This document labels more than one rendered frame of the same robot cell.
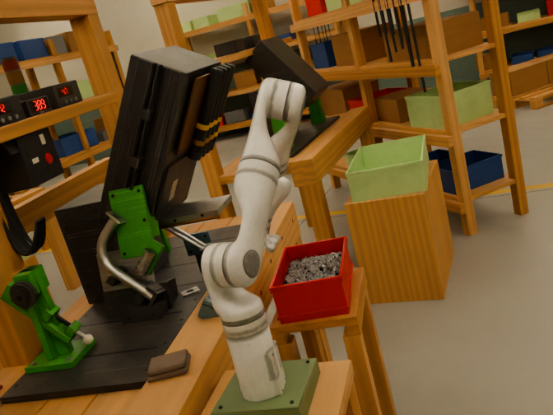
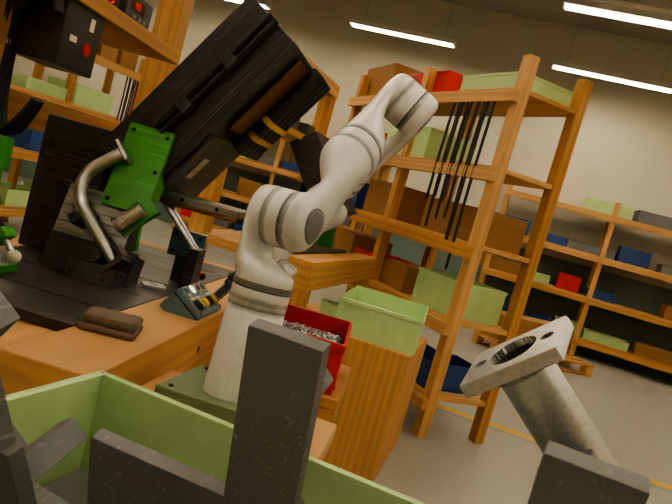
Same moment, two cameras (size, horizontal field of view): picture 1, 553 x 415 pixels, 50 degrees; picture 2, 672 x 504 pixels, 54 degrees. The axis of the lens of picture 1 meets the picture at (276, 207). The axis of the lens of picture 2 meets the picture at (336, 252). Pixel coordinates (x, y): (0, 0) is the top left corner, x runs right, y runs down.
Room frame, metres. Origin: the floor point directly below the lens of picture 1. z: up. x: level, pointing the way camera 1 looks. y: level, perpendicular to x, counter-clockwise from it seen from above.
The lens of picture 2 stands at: (0.12, 0.21, 1.23)
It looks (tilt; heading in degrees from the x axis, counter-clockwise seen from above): 5 degrees down; 350
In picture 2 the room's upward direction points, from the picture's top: 16 degrees clockwise
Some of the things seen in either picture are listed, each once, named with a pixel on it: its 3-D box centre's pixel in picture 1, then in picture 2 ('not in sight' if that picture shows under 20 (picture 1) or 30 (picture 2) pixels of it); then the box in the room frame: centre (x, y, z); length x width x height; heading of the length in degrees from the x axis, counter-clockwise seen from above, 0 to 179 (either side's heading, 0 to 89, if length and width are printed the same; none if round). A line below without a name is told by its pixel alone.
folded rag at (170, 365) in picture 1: (168, 365); (111, 322); (1.30, 0.35, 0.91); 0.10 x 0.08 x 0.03; 88
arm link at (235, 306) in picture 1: (233, 282); (274, 242); (1.14, 0.12, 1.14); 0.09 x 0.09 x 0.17; 55
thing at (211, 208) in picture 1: (170, 216); (175, 198); (1.92, 0.34, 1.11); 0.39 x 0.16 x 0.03; 74
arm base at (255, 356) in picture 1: (253, 353); (246, 341); (1.13, 0.13, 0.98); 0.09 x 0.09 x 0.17; 77
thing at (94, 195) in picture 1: (115, 237); (93, 190); (2.01, 0.57, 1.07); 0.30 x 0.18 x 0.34; 164
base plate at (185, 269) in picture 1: (155, 292); (106, 270); (1.87, 0.46, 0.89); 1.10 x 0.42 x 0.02; 164
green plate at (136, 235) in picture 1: (137, 218); (144, 169); (1.78, 0.42, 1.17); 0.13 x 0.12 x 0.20; 164
